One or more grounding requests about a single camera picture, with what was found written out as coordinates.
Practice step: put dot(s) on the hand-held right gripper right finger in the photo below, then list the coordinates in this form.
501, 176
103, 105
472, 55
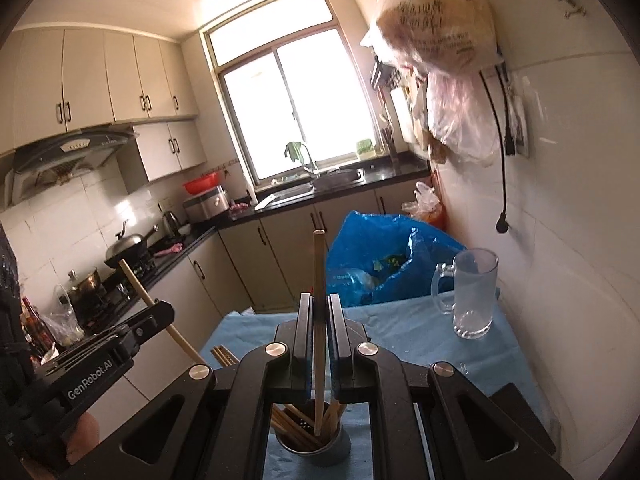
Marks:
334, 350

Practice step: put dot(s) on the light blue tablecloth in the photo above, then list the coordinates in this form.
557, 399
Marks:
415, 330

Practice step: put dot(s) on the blue plastic bag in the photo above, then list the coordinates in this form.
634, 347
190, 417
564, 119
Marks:
365, 240

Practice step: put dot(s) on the range hood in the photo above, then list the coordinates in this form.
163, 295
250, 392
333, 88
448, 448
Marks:
75, 147

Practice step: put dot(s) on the dark glass bottle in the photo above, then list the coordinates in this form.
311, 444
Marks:
31, 320

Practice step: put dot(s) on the dark utensil holder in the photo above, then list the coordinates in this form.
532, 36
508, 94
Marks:
389, 145

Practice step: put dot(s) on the clear glass mug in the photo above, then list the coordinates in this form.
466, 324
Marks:
472, 285

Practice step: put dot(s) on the black kitchen countertop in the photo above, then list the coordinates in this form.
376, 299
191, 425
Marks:
380, 167

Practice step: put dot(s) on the beige lower cabinets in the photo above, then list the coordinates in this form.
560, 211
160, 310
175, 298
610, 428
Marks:
280, 240

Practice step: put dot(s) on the rice cooker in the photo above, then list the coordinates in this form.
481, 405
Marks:
205, 205

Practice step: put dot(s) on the green box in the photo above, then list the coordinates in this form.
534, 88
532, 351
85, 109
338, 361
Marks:
365, 146

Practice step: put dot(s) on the black wok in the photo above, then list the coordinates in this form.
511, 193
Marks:
127, 247

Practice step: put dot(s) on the person's left hand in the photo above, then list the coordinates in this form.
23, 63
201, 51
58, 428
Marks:
84, 432

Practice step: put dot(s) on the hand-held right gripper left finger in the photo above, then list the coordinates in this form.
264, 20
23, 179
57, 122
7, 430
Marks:
306, 340

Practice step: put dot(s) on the bundle of wooden chopsticks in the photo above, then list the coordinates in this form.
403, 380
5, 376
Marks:
290, 430

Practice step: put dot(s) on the metal cooking pot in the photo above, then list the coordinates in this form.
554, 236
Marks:
87, 285

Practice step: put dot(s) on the black flat case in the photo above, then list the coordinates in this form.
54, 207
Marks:
525, 420

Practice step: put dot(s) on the metal faucet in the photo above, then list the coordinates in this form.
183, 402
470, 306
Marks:
311, 165

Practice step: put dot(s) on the pink plastic bag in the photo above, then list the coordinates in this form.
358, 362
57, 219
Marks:
460, 115

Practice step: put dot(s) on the white upper cabinets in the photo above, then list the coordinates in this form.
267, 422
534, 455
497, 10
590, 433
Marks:
85, 75

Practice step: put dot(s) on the wooden chopstick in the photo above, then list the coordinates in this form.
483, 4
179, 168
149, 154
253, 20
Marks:
227, 354
217, 357
319, 270
142, 296

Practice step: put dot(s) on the clear plastic bag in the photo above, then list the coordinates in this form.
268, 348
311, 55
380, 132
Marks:
65, 320

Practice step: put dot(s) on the metal kettle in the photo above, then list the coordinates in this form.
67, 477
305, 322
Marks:
171, 222

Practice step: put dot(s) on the kitchen window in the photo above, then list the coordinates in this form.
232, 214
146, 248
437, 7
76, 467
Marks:
300, 110

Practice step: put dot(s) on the red plastic basin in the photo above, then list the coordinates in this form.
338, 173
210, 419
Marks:
202, 184

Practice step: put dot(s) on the metal sink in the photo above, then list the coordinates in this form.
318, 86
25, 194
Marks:
330, 180

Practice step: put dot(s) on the green potted plant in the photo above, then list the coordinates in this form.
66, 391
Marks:
295, 151

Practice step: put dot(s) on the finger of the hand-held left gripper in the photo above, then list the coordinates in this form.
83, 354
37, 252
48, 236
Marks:
150, 320

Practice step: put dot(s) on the gas stove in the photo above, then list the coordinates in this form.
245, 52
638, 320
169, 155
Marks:
115, 292

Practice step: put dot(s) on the pink cloth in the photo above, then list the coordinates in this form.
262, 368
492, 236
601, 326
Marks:
170, 250

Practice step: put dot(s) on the metal chopstick holder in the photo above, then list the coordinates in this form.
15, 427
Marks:
330, 452

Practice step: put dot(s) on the white printed plastic bag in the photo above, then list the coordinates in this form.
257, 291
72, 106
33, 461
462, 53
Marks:
430, 25

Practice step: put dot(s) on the white cutting board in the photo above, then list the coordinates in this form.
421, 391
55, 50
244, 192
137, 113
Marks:
402, 115

